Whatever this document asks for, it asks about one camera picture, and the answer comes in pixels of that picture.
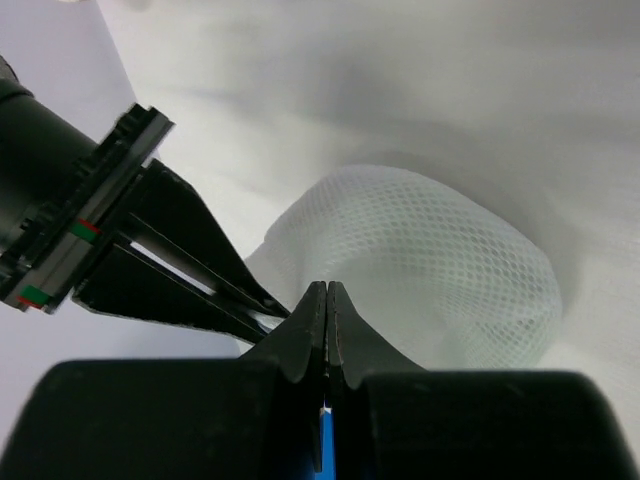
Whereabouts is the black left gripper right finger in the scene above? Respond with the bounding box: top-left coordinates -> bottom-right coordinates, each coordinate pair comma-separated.
326,282 -> 639,479

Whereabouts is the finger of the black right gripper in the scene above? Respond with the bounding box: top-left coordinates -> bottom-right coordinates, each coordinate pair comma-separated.
127,160 -> 289,318
72,243 -> 275,344

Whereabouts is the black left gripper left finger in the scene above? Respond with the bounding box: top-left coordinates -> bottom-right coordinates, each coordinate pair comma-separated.
7,282 -> 327,480

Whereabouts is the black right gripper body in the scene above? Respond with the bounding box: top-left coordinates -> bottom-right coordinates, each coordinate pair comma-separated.
1,61 -> 173,312

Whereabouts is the white mesh laundry bag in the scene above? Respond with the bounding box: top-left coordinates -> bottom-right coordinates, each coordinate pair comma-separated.
247,165 -> 562,369

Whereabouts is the blue plastic bin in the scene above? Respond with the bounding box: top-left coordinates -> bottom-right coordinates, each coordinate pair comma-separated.
315,407 -> 336,480

